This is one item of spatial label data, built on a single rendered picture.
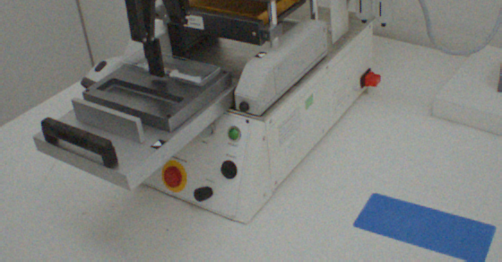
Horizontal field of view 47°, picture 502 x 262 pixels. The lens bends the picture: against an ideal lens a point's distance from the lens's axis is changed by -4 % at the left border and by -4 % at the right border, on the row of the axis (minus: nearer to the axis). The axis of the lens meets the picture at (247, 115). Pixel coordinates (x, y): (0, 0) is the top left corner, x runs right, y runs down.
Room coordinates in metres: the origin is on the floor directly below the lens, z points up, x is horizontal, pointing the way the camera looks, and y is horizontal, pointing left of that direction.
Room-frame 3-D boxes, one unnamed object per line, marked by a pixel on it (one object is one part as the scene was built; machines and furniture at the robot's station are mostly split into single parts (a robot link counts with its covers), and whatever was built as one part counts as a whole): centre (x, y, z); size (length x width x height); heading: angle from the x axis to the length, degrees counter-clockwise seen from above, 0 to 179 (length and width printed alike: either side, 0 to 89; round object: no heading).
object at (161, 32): (1.14, 0.14, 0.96); 0.25 x 0.05 x 0.07; 143
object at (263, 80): (0.96, -0.07, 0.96); 0.26 x 0.05 x 0.07; 143
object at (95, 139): (0.75, 0.26, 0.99); 0.15 x 0.02 x 0.04; 53
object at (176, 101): (0.90, 0.15, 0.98); 0.20 x 0.17 x 0.03; 53
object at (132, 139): (0.86, 0.18, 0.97); 0.30 x 0.22 x 0.08; 143
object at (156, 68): (0.91, 0.14, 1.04); 0.03 x 0.01 x 0.07; 53
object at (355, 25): (1.13, -0.03, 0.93); 0.46 x 0.35 x 0.01; 143
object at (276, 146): (1.09, -0.02, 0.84); 0.53 x 0.37 x 0.17; 143
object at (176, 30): (0.96, 0.11, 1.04); 0.03 x 0.01 x 0.07; 53
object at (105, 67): (1.37, 0.32, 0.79); 0.20 x 0.08 x 0.08; 138
